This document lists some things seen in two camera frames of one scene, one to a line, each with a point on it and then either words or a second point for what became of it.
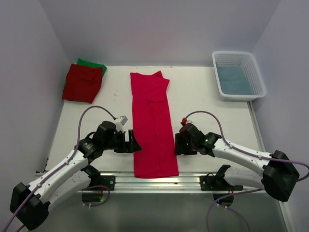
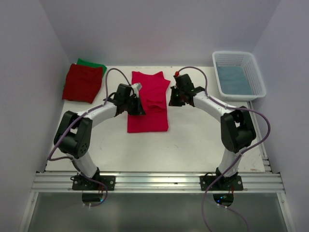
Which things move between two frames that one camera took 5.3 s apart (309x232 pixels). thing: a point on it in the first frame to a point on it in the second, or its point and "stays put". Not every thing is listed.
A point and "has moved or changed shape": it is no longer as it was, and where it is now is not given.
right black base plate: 214,183 stays put
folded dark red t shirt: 82,83 stays put
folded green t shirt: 82,62 stays put
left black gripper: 132,146 to 139,109
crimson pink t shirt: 152,126 has moved or changed shape
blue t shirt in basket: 233,80 stays put
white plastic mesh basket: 238,77 stays put
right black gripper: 179,148 to 173,102
